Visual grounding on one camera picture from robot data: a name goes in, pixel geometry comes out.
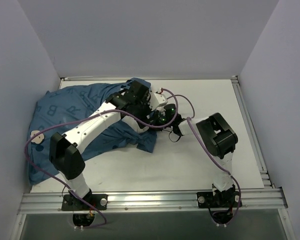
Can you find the blue lettered pillowcase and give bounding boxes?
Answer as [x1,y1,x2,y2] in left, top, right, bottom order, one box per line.
[28,80,157,176]

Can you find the white pillow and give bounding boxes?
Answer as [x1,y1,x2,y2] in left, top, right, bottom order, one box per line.
[122,116,149,134]

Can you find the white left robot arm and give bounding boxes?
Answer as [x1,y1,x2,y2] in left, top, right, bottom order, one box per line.
[49,81,150,210]

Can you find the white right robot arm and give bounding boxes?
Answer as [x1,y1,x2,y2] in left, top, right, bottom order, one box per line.
[152,104,238,207]

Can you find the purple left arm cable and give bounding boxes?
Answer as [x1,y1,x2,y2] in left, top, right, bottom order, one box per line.
[24,87,196,225]

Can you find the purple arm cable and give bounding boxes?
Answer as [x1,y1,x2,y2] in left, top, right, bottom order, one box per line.
[24,87,196,225]
[159,87,242,224]

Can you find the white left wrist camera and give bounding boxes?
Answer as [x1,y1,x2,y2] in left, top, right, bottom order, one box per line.
[148,91,168,111]

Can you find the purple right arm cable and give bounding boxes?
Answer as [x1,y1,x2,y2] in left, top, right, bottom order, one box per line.
[159,87,242,224]

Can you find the aluminium back rail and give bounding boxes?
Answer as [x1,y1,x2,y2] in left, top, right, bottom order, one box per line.
[61,75,239,81]

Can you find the aluminium rail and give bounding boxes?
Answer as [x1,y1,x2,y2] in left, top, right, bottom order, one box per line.
[61,75,239,81]
[231,75,276,189]
[18,188,288,214]

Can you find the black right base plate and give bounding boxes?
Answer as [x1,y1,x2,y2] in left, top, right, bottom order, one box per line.
[196,191,243,209]

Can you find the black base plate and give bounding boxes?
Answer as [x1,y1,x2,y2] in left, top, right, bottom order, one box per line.
[196,191,243,209]
[61,192,108,212]

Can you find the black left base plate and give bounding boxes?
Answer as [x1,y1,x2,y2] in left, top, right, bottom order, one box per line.
[61,192,108,212]

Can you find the aluminium right side rail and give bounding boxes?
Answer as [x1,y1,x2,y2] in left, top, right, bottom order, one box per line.
[231,75,276,189]

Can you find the aluminium front rail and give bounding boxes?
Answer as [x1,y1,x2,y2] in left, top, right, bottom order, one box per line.
[18,188,288,214]

